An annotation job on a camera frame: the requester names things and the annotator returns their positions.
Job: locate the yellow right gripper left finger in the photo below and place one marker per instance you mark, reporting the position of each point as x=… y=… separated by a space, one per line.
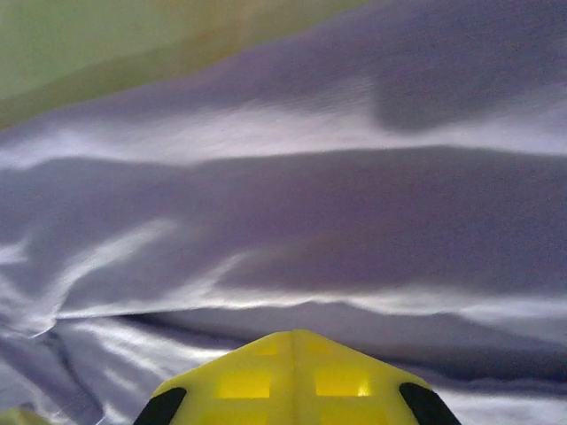
x=239 y=389

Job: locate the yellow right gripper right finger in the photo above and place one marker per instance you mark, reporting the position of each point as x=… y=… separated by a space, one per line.
x=345 y=389

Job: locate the lavender printed t-shirt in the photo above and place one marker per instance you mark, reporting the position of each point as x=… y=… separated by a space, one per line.
x=283 y=199

